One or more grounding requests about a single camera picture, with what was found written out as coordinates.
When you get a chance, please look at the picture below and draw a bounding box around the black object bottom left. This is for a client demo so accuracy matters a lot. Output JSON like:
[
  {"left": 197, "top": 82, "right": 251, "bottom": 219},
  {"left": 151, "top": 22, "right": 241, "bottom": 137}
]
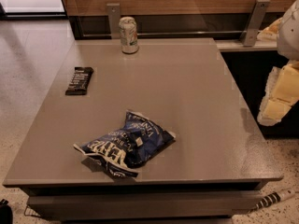
[{"left": 0, "top": 199, "right": 13, "bottom": 224}]

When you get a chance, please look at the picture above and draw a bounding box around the white 7up can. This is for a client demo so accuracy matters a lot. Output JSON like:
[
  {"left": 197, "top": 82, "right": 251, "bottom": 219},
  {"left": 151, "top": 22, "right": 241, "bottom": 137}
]
[{"left": 119, "top": 17, "right": 139, "bottom": 54}]

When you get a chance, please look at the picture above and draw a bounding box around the blue chip bag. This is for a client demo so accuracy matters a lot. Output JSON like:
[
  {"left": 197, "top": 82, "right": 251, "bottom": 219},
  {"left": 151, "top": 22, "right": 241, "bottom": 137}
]
[{"left": 74, "top": 111, "right": 176, "bottom": 177}]

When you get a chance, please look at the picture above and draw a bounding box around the table drawer front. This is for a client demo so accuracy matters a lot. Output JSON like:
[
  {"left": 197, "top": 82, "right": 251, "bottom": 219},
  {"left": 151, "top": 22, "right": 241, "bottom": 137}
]
[{"left": 28, "top": 190, "right": 262, "bottom": 221}]

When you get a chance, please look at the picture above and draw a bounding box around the left metal bracket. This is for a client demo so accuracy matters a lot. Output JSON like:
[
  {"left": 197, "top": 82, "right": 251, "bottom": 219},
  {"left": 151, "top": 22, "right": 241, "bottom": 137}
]
[{"left": 107, "top": 3, "right": 121, "bottom": 39}]

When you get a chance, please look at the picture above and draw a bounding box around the right metal bracket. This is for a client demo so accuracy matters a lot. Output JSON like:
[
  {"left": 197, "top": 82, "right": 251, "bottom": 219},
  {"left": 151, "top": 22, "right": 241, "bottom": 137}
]
[{"left": 240, "top": 0, "right": 270, "bottom": 47}]

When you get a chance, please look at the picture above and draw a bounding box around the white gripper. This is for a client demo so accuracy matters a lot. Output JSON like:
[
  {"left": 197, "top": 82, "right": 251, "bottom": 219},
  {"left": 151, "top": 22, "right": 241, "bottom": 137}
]
[{"left": 257, "top": 0, "right": 299, "bottom": 126}]

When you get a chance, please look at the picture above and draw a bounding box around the black snack bar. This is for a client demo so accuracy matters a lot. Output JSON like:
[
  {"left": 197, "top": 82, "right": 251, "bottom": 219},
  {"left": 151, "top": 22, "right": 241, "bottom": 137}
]
[{"left": 65, "top": 67, "right": 93, "bottom": 95}]

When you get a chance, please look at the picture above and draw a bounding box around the striped cable on floor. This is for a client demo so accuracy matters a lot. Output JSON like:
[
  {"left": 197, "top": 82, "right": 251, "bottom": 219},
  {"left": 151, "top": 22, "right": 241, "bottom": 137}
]
[{"left": 249, "top": 188, "right": 297, "bottom": 213}]

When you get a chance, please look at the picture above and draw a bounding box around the metal bracket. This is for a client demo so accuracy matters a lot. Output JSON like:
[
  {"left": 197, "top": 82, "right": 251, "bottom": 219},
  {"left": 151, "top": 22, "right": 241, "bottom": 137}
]
[
  {"left": 240, "top": 0, "right": 270, "bottom": 47},
  {"left": 107, "top": 3, "right": 121, "bottom": 39}
]

